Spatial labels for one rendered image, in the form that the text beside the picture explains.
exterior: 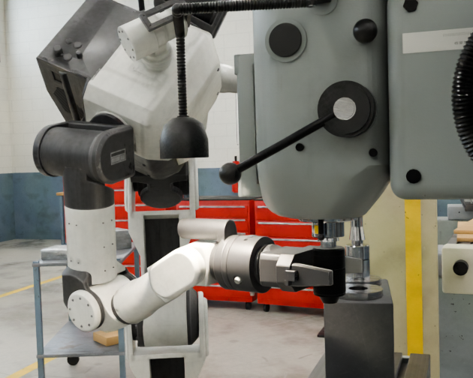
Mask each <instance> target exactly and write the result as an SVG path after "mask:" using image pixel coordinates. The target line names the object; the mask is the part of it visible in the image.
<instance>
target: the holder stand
mask: <svg viewBox="0 0 473 378"><path fill-rule="evenodd" d="M345 285H346V294H345V295H344V296H340V298H339V300H338V302H337V303H335V304H325V303H324V348H325V378H395V363H394V324H393V300H392V297H391V293H390V287H389V283H388V280H387V279H381V277H379V276H376V275H372V274H371V275H370V279H368V280H349V279H347V278H346V275H345Z"/></svg>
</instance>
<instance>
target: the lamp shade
mask: <svg viewBox="0 0 473 378"><path fill-rule="evenodd" d="M159 144H160V159H173V158H208V157H209V139H208V136H207V134H206V131H205V128H204V126H203V124H202V123H201V122H200V121H198V120H197V119H196V118H192V117H189V115H179V116H177V117H176V118H172V119H171V120H170V121H168V122H167V123H166V124H164V127H163V130H162V132H161V137H160V140H159Z"/></svg>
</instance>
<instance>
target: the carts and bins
mask: <svg viewBox="0 0 473 378"><path fill-rule="evenodd" d="M132 252H134V273H135V277H136V278H139V277H140V260H139V253H138V251H137V249H136V247H135V245H134V243H133V242H131V237H130V234H129V232H128V229H123V228H118V227H117V228H116V260H117V261H118V262H120V263H121V264H122V263H123V262H124V261H125V259H126V258H127V257H128V256H129V255H130V254H131V253H132ZM45 266H66V268H67V267H68V257H67V243H65V245H55V246H52V247H48V248H45V249H43V250H41V259H39V260H38V261H33V263H32V267H33V278H34V294H35V324H36V340H37V355H36V358H37V359H38V378H45V368H44V359H45V358H65V357H68V358H67V361H68V364H70V365H76V364H77V363H78V361H79V360H80V357H86V356H119V371H120V378H126V367H125V328H121V329H117V330H113V331H102V330H97V329H96V330H94V331H91V332H86V331H82V330H80V329H79V328H77V327H76V326H75V325H74V324H73V322H72V321H71V318H70V316H69V314H68V321H67V323H66V324H65V325H64V326H63V327H62V328H61V329H60V330H59V331H58V332H57V333H56V335H55V336H54V337H53V338H52V339H51V340H50V341H49V342H48V343H47V344H46V346H45V347H44V337H43V321H42V305H41V275H40V267H45Z"/></svg>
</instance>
